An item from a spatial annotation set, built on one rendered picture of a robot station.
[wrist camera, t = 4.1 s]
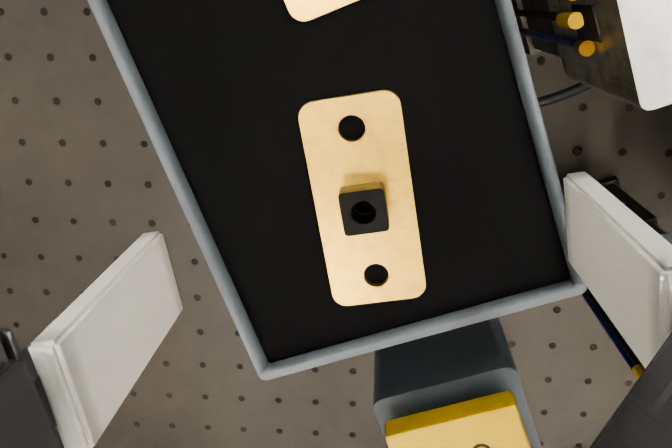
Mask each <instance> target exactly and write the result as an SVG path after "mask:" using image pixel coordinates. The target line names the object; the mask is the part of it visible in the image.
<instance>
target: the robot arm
mask: <svg viewBox="0 0 672 448"><path fill-rule="evenodd" d="M563 183H564V199H565V215H566V230H567V246H568V261H569V262H570V264H571V265H572V267H573V268H574V269H575V271H576V272H577V274H578V275H579V276H580V278H581V279H582V281H583V282H584V283H585V285H586V286H587V288H588V289H589V290H590V292H591V293H592V295H593V296H594V297H595V299H596V300H597V302H598V303H599V304H600V306H601V307H602V309H603V310H604V311H605V313H606V314H607V316H608V317H609V318H610V320H611V321H612V323H613V324H614V325H615V327H616V328H617V330H618V331H619V332H620V334H621V335H622V337H623V338H624V339H625V341H626V342H627V344H628V345H629V346H630V348H631V349H632V351H633V352H634V354H635V355H636V356H637V358H638V359H639V361H640V362H641V363H642V365H643V366H644V368H645V370H644V371H643V373H642V374H641V376H640V377H639V379H638V380H637V381H636V383H635V384H634V386H633V387H632V388H631V390H630V391H629V393H628V394H627V395H626V397H625V398H624V400H623V401H622V403H621V404H620V405H619V407H618V408H617V410H616V411H615V412H614V414H613V415H612V417H611V418H610V419H609V421H608V422H607V424H606V425H605V427H604V428H603V429H602V431H601V432H600V434H599V435H598V436H597V438H596V439H595V441H594V442H593V443H592V445H591V446H590V448H672V233H669V234H661V235H660V234H659V233H657V232H656V231H655V230H654V229H653V228H651V227H650V226H649V225H648V224H647V223H646V222H644V221H643V220H642V219H641V218H640V217H638V216H637V215H636V214H635V213H634V212H633V211H631V210H630V209H629V208H628V207H627V206H625V205H624V204H623V203H622V202H621V201H620V200H618V199H617V198H616V197H615V196H614V195H612V194H611V193H610V192H609V191H608V190H607V189H605V188H604V187H603V186H602V185H601V184H599V183H598V182H597V181H596V180H595V179H594V178H592V177H591V176H590V175H589V174H587V173H586V172H585V171H584V172H576V173H569V174H567V176H566V178H563ZM182 310H183V306H182V302H181V298H180V295H179V291H178V287H177V284H176V280H175V276H174V273H173V269H172V265H171V262H170V258H169V255H168V251H167V247H166V244H165V240H164V236H163V234H161V233H159V231H156V232H148V233H143V234H142V235H141V236H140V237H139V238H138V239H137V240H136V241H135V242H134V243H133V244H132V245H131V246H130V247H129V248H128V249H127V250H126V251H125V252H124V253H123V254H122V255H121V256H120V257H119V258H118V259H117V260H116V261H115V262H114V263H113V264H112V265H111V266H110V267H109V268H108V269H107V270H105V271H104V272H103V273H102V274H101V275H100V276H99V277H98V278H97V279H96V280H95V281H94V282H93V283H92V284H91V285H90V286H89V287H88V288H87V289H86V290H85V291H84V292H83V293H82V294H81V295H80V296H79V297H78V298H77V299H76V300H75V301H74V302H73V303H72V304H71V305H70V306H69V307H68V308H67V309H66V310H65V311H64V312H63V313H61V314H60V315H59V316H58V317H57V318H56V319H54V320H53V321H52V322H51V323H50V324H49V325H48V326H47V327H46V328H45V329H44V330H43V332H41V333H40V334H39V335H38V336H37V337H35V340H32V341H31V342H30V343H29V344H28V345H27V346H26V347H25V348H24V349H23V350H22V351H21V352H20V350H19V348H18V345H17V342H16V340H15V337H14V334H13V332H12V330H11V329H9V328H0V448H63V446H62V444H61V442H60V439H59V437H58V435H57V433H56V431H55V429H56V428H57V429H58V432H59V434H60V437H61V440H62V443H63V445H64V448H93V447H94V446H95V444H96V443H97V441H98V440H99V438H100V437H101V435H102V434H103V432H104V430H105V429H106V427H107V426H108V424H109V423H110V421H111V420H112V418H113V416H114V415H115V413H116V412H117V410H118V409H119V407H120V406H121V404H122V403H123V401H124V399H125V398H126V396H127V395H128V393H129V392H130V390H131V389H132V387H133V385H134V384H135V382H136V381H137V379H138V378H139V376H140V375H141V373H142V372H143V370H144V368H145V367H146V365H147V364H148V362H149V361H150V359H151V358H152V356H153V354H154V353H155V351H156V350H157V348H158V347H159V345H160V344H161V342H162V341H163V339H164V337H165V336H166V334H167V333H168V331H169V330H170V328H171V327H172V325H173V324H174V322H175V320H176V319H177V317H178V316H179V314H180V313H181V311H182Z"/></svg>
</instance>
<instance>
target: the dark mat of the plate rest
mask: <svg viewBox="0 0 672 448"><path fill-rule="evenodd" d="M107 2H108V4H109V6H110V9H111V11H112V13H113V15H114V17H115V20H116V22H117V24H118V26H119V29H120V31H121V33H122V35H123V38H124V40H125V42H126V44H127V47H128V49H129V51H130V53H131V55H132V58H133V60H134V62H135V64H136V67H137V69H138V71H139V73H140V76H141V78H142V80H143V82H144V85H145V87H146V89H147V91H148V94H149V96H150V98H151V100H152V102H153V105H154V107H155V109H156V111H157V114H158V116H159V118H160V120H161V123H162V125H163V127H164V129H165V132H166V134H167V136H168V138H169V140H170V143H171V145H172V147H173V149H174V152H175V154H176V156H177V158H178V161H179V163H180V165H181V167H182V170H183V172H184V174H185V176H186V179H187V181H188V183H189V185H190V187H191V190H192V192H193V194H194V196H195V199H196V201H197V203H198V205H199V208H200V210H201V212H202V214H203V217H204V219H205V221H206V223H207V225H208V228H209V230H210V232H211V234H212V237H213V239H214V241H215V243H216V246H217V248H218V250H219V252H220V255H221V257H222V259H223V261H224V263H225V266H226V268H227V270H228V272H229V275H230V277H231V279H232V281H233V284H234V286H235V288H236V290H237V293H238V295H239V297H240V299H241V302H242V304H243V306H244V308H245V310H246V313H247V315H248V317H249V319H250V322H251V324H252V326H253V328H254V331H255V333H256V335H257V337H258V340H259V342H260V344H261V346H262V348H263V351H264V353H265V355H266V357H267V360H268V362H270V363H272V362H275V361H279V360H283V359H286V358H290V357H293V356H297V355H301V354H304V353H308V352H311V351H315V350H319V349H322V348H326V347H329V346H333V345H336V344H340V343H344V342H347V341H351V340H354V339H358V338H362V337H365V336H369V335H372V334H376V333H379V332H383V331H387V330H390V329H394V328H397V327H401V326H405V325H408V324H412V323H415V322H419V321H422V320H426V319H430V318H433V317H437V316H440V315H444V314H448V313H451V312H455V311H458V310H462V309H465V308H469V307H473V306H476V305H480V304H483V303H487V302H491V301H494V300H498V299H501V298H505V297H509V296H512V295H516V294H519V293H523V292H526V291H530V290H534V289H537V288H541V287H544V286H548V285H552V284H555V283H559V282H562V281H566V280H569V279H570V275H569V271H568V267H567V264H566V260H565V256H564V253H563V249H562V245H561V242H560V238H559V234H558V231H557V227H556V223H555V220H554V216H553V213H552V209H551V205H550V202H549V198H548V194H547V191H546V187H545V183H544V180H543V176H542V172H541V169H540V165H539V161H538V158H537V154H536V151H535V147H534V143H533V140H532V136H531V132H530V129H529V125H528V121H527V118H526V114H525V110H524V107H523V103H522V99H521V96H520V92H519V88H518V85H517V81H516V78H515V74H514V70H513V67H512V63H511V59H510V56H509V52H508V48H507V45H506V41H505V37H504V34H503V30H502V26H501V23H500V19H499V16H498V12H497V8H496V5H495V1H494V0H358V1H356V2H353V3H351V4H349V5H346V6H344V7H341V8H339V9H336V10H334V11H332V12H329V13H327V14H324V15H322V16H319V17H317V18H315V19H312V20H309V21H299V20H296V19H295V18H293V17H292V16H291V15H290V13H289V11H288V9H287V7H286V4H285V2H284V0H107ZM377 90H390V91H392V92H394V93H395V94H396V95H397V96H398V97H399V99H400V103H401V109H402V116H403V123H404V131H405V138H406V145H407V152H408V159H409V166H410V174H411V181H412V188H413V195H414V202H415V209H416V216H417V224H418V231H419V238H420V245H421V252H422V259H423V267H424V274H425V281H426V287H425V290H424V292H423V293H422V294H421V295H420V296H418V297H416V298H411V299H402V300H394V301H385V302H377V303H368V304H360V305H352V306H344V305H340V304H338V303H337V302H336V301H335V300H334V298H333V296H332V292H331V287H330V282H329V277H328V272H327V266H326V261H325V256H324V251H323V245H322V240H321V235H320V230H319V225H318V219H317V214H316V209H315V204H314V198H313V193H312V188H311V183H310V178H309V172H308V167H307V162H306V157H305V151H304V146H303V141H302V136H301V131H300V125H299V119H298V116H299V112H300V110H301V108H302V107H303V106H304V105H305V104H306V103H308V102H310V101H315V100H321V99H327V98H333V97H340V96H346V95H352V94H358V93H364V92H370V91H377Z"/></svg>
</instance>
